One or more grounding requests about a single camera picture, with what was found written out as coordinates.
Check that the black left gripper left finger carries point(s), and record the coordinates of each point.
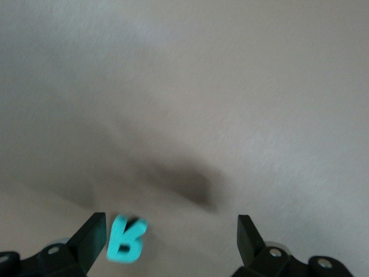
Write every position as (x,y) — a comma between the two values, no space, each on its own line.
(89,242)

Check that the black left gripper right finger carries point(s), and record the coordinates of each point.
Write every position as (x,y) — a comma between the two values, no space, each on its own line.
(250,245)

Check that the teal uppercase letter R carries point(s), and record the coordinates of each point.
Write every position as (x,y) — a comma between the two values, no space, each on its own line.
(115,245)

